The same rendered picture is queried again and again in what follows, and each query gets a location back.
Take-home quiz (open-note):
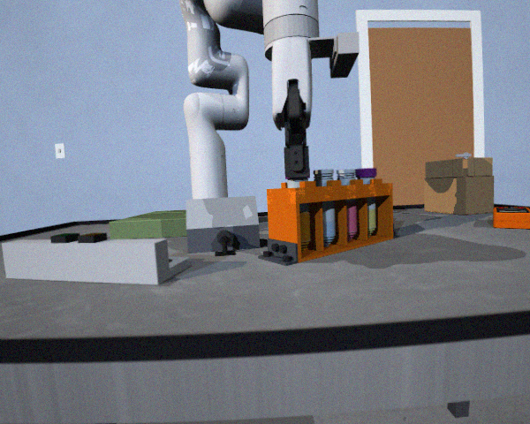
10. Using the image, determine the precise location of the brown cardboard box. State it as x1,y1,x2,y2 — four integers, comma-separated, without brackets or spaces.
424,157,494,216

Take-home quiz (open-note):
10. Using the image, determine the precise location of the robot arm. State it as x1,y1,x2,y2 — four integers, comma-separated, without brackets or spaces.
179,0,360,199

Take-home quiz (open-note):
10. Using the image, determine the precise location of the orange tube rack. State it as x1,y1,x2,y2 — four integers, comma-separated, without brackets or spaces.
267,178,393,263

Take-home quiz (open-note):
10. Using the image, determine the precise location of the grey button housing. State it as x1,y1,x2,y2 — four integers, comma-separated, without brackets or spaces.
186,196,260,256

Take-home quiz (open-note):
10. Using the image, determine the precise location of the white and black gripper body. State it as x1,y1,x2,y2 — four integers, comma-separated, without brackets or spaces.
265,36,320,131

